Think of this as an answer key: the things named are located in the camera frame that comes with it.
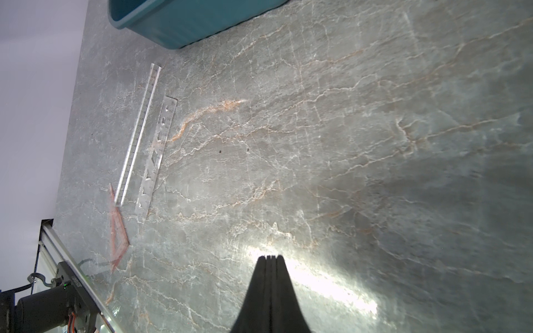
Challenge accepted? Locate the short clear straight ruler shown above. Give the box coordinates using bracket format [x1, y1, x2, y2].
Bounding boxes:
[135, 96, 178, 219]

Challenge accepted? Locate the pink triangle ruler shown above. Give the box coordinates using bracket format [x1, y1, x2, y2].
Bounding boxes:
[109, 184, 130, 272]

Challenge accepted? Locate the aluminium rail frame front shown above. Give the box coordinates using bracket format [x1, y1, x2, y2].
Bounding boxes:
[29, 219, 125, 332]

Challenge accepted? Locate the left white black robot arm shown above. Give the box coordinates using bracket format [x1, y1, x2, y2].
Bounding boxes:
[1, 287, 68, 332]

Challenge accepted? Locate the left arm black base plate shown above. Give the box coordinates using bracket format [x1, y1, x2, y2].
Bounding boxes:
[56, 262, 100, 332]

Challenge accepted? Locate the clear long straight ruler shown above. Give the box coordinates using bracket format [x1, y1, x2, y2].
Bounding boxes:
[114, 63, 161, 207]

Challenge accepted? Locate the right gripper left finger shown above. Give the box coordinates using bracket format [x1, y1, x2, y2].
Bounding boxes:
[231, 255, 272, 332]

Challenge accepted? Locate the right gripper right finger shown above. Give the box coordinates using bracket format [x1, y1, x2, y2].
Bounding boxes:
[270, 255, 311, 333]

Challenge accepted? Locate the teal plastic storage box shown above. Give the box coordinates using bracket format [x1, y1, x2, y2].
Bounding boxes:
[108, 0, 286, 50]

